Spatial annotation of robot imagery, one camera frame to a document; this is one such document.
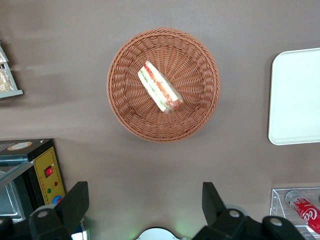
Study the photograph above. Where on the grey snack rack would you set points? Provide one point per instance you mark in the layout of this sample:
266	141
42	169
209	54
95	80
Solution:
15	93

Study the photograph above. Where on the clear bag of crackers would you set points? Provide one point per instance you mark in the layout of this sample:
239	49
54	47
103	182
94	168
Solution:
5	80

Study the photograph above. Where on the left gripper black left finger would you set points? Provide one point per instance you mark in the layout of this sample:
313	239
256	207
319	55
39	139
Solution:
72	205

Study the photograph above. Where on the cream plastic tray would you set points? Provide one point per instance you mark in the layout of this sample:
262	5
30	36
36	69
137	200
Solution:
297	100

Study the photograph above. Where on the clear acrylic bottle rack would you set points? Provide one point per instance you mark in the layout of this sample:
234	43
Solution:
277	200

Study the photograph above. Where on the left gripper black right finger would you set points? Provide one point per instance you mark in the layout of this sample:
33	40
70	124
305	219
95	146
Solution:
215	207

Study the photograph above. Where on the red cola bottle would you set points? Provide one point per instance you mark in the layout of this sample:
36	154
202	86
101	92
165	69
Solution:
306	211

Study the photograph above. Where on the round brown wicker basket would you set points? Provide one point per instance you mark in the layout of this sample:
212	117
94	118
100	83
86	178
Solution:
192	75

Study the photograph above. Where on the black food warmer display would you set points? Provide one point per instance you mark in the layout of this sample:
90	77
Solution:
45	165

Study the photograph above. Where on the triangle sandwich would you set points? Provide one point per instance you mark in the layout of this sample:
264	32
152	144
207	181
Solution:
157	85

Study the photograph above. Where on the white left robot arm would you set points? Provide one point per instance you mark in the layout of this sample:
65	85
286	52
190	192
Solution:
156	234

